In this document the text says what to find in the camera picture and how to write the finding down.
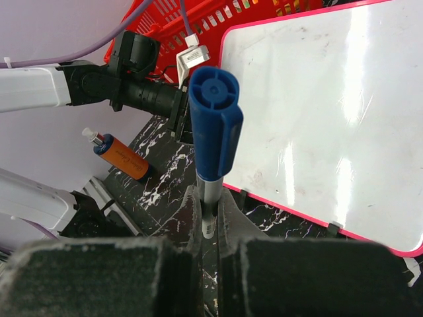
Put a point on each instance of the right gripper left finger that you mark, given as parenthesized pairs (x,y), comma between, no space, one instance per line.
(159,275)

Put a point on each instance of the orange cylindrical bottle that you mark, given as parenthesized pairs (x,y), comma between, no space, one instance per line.
(120,156)

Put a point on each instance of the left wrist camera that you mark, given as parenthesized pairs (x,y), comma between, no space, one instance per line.
(194,55)

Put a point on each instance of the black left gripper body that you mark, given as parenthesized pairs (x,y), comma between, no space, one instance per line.
(179,123)

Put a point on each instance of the blue capped whiteboard marker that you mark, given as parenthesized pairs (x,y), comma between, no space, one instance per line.
(217,120)

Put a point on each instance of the aluminium rail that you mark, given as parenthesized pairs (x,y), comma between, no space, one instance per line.
(110,207)

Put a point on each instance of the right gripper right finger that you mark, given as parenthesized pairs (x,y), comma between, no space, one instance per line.
(262,276)

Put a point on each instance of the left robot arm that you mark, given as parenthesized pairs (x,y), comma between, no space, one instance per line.
(126,80)

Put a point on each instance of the pink framed whiteboard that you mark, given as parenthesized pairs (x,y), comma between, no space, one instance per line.
(332,105)

